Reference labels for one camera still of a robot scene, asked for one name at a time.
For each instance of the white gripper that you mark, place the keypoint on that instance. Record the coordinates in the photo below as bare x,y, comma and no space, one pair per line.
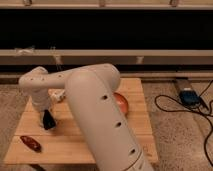
41,103

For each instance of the black eraser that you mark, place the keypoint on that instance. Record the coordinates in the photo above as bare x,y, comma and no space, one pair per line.
48,120

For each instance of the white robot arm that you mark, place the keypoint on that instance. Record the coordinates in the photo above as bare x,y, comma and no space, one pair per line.
90,96

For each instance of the white plastic bottle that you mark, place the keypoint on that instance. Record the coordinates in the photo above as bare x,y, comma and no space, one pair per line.
58,95

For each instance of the dark red chili pepper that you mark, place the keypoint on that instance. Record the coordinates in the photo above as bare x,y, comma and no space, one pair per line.
31,143

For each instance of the wooden table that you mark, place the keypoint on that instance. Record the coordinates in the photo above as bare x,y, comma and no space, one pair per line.
64,144

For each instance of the orange bowl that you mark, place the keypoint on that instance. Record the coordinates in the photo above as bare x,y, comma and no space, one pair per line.
122,103

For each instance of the blue power adapter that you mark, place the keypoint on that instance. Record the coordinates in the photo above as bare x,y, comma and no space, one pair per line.
189,97

